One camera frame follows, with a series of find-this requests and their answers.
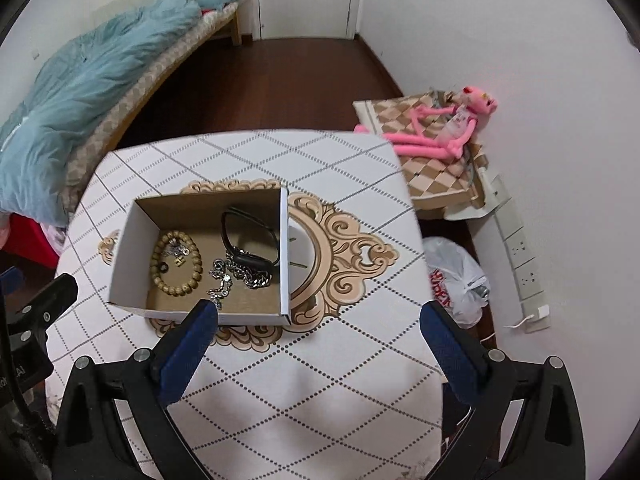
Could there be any pink plush toy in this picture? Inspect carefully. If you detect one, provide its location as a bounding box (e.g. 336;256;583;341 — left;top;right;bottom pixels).
353;85;501;162

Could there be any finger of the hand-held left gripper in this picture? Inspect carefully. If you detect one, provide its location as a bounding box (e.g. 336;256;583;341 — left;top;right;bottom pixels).
0;266;24;298
19;273;80;335

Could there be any brown checkered cushion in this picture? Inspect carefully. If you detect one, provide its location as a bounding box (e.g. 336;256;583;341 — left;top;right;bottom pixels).
352;90;490;212

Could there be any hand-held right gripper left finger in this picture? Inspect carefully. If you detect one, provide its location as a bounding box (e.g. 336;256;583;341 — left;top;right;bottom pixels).
52;299;219;480

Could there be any light blue quilt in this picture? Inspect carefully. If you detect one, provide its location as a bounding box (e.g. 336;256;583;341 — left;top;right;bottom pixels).
0;0;201;227

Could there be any diamond patterned tablecloth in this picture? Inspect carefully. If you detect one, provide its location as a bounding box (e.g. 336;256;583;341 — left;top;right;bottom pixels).
44;129;453;480

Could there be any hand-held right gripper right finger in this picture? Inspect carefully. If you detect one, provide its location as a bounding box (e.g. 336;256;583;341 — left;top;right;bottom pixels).
419;300;587;480

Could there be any white cardboard box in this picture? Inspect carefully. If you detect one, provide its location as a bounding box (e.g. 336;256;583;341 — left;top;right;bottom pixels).
108;185;292;325

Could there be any red bed cloth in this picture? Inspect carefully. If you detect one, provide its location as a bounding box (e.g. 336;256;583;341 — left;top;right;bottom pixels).
0;211;64;269

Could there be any black smart band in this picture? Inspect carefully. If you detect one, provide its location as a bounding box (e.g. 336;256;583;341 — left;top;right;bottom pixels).
220;208;281;277

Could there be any thick silver chain bracelet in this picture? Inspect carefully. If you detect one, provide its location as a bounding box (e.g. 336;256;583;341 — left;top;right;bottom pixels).
227;250;277;291

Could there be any checkered bed mattress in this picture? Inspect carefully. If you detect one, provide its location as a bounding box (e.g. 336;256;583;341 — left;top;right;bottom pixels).
59;1;242;213

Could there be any wooden bead bracelet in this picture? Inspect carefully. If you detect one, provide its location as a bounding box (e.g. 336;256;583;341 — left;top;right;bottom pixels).
151;229;204;297

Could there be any thin silver necklace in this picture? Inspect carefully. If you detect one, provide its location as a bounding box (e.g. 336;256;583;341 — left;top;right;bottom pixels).
167;239;189;267

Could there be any white plastic bag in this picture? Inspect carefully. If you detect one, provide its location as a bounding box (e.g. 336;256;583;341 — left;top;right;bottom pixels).
422;236;492;329

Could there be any white power strip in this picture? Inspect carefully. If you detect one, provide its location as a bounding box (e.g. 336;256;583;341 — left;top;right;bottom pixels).
476;172;552;332

